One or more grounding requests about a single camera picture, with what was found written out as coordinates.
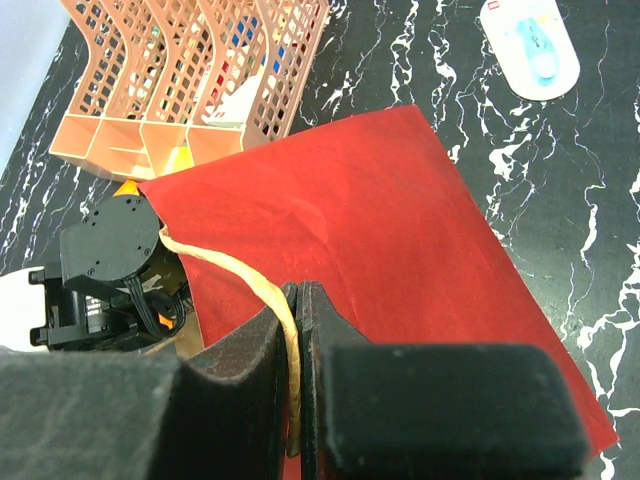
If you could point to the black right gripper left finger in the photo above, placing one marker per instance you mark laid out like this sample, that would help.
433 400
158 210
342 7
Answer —
218 415

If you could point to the orange snack packet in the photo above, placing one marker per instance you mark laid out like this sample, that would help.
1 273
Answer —
128 188

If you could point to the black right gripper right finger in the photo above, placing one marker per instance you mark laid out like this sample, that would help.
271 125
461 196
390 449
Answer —
429 411

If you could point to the blue white packaged item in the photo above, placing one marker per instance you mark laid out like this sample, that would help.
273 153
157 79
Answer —
532 46

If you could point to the peach plastic desk organizer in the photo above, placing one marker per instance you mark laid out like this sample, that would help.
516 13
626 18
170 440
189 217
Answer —
220 77

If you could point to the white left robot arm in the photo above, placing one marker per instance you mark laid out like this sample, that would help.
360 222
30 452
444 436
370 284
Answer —
114 287

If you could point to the red brown paper bag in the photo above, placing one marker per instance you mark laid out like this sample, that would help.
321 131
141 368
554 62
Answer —
373 209

